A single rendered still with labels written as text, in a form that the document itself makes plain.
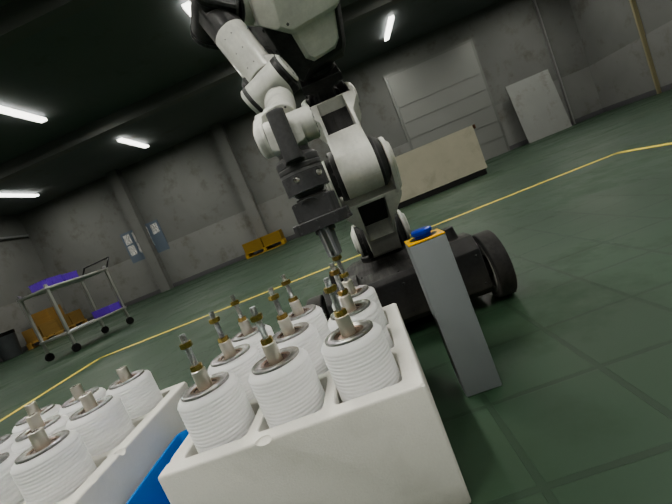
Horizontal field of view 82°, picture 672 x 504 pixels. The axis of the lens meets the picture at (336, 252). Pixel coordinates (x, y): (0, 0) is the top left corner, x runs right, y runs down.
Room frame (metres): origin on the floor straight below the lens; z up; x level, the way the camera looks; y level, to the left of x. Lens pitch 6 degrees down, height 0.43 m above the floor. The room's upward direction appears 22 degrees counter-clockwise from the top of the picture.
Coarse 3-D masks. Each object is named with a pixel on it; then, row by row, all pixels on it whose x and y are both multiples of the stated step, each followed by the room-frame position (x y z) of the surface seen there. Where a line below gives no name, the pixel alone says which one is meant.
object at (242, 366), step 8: (248, 352) 0.68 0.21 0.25; (256, 352) 0.69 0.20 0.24; (240, 360) 0.66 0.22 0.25; (248, 360) 0.67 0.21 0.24; (256, 360) 0.68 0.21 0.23; (208, 368) 0.68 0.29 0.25; (216, 368) 0.66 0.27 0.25; (224, 368) 0.65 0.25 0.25; (232, 368) 0.65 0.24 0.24; (240, 368) 0.65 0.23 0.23; (248, 368) 0.66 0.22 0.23; (240, 376) 0.65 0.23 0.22; (248, 376) 0.66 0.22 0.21; (248, 384) 0.65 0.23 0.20; (248, 392) 0.65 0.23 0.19
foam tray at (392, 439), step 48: (288, 432) 0.49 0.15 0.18; (336, 432) 0.48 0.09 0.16; (384, 432) 0.48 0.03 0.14; (432, 432) 0.47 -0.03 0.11; (192, 480) 0.51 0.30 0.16; (240, 480) 0.50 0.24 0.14; (288, 480) 0.49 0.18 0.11; (336, 480) 0.49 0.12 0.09; (384, 480) 0.48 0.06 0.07; (432, 480) 0.47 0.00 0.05
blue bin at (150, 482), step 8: (184, 432) 0.78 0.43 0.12; (176, 440) 0.76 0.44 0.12; (168, 448) 0.73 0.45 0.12; (176, 448) 0.75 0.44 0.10; (160, 456) 0.71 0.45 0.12; (168, 456) 0.72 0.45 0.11; (160, 464) 0.69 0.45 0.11; (152, 472) 0.66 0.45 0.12; (160, 472) 0.68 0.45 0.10; (144, 480) 0.64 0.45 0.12; (152, 480) 0.65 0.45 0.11; (144, 488) 0.63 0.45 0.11; (152, 488) 0.65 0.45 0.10; (160, 488) 0.66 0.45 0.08; (136, 496) 0.61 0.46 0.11; (144, 496) 0.62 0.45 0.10; (152, 496) 0.64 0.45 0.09; (160, 496) 0.65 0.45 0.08
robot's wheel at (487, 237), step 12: (480, 240) 1.07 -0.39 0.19; (492, 240) 1.05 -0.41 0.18; (492, 252) 1.03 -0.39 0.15; (504, 252) 1.02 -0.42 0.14; (492, 264) 1.03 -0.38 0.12; (504, 264) 1.02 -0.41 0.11; (492, 276) 1.12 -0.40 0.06; (504, 276) 1.02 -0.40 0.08; (504, 288) 1.03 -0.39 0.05; (516, 288) 1.04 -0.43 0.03
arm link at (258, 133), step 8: (272, 104) 0.85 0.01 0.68; (280, 104) 0.84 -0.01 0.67; (288, 104) 0.85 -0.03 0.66; (264, 112) 0.83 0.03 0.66; (288, 112) 0.85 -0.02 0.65; (256, 120) 0.81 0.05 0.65; (264, 120) 0.82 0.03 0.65; (256, 128) 0.77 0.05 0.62; (256, 136) 0.76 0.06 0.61; (264, 136) 0.76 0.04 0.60; (264, 144) 0.76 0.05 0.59; (264, 152) 0.77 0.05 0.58; (272, 152) 0.77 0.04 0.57
